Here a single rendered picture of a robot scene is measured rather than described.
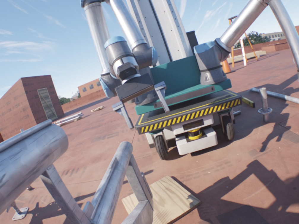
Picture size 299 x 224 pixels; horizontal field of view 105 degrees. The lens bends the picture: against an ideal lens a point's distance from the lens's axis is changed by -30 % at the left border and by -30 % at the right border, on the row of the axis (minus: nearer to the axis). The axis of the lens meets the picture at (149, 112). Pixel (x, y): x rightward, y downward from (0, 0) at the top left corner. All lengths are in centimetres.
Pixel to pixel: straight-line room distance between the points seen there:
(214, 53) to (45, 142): 102
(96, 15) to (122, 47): 46
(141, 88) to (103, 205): 39
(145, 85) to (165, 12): 88
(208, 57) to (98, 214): 99
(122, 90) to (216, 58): 70
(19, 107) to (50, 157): 993
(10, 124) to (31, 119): 203
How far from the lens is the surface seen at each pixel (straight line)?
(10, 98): 1061
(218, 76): 106
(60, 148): 22
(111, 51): 63
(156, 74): 117
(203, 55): 107
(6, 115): 1130
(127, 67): 52
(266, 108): 137
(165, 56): 126
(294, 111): 157
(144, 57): 75
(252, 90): 233
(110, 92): 100
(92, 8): 105
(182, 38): 124
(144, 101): 102
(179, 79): 118
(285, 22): 103
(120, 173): 39
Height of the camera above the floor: 59
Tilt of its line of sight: 13 degrees down
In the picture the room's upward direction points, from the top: 19 degrees counter-clockwise
